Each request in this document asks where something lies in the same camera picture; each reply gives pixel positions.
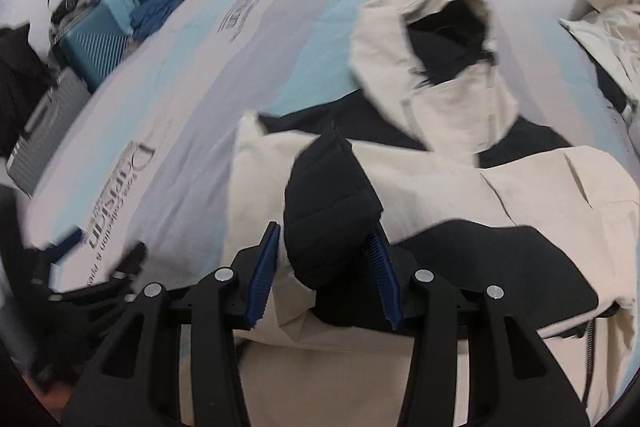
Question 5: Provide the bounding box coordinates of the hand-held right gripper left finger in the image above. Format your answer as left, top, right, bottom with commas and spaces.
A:
60, 222, 281, 427

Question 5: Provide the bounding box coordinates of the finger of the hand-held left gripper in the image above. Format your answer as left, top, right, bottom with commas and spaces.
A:
30, 227, 86, 280
47, 241, 148, 308

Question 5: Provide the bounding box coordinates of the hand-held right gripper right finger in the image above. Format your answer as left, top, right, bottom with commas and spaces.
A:
367, 233, 591, 427

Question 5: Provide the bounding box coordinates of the cream and black hooded jacket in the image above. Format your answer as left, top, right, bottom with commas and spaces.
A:
227, 0, 640, 427

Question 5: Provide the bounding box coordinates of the grey ribbed suitcase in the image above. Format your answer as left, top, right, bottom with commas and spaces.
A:
7, 67, 93, 198

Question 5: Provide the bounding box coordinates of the printed striped bed sheet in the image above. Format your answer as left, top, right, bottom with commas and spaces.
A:
25, 0, 631, 308

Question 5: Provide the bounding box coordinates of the teal ribbed suitcase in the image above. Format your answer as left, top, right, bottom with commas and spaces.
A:
52, 2, 135, 94

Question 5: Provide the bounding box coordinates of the black and white fluffy item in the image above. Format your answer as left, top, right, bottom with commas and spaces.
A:
47, 0, 103, 26

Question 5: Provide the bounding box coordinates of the light blue cloth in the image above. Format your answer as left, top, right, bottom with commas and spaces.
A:
99, 0, 137, 34

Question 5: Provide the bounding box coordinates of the light grey garment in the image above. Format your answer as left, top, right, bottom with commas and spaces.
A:
559, 4, 640, 140

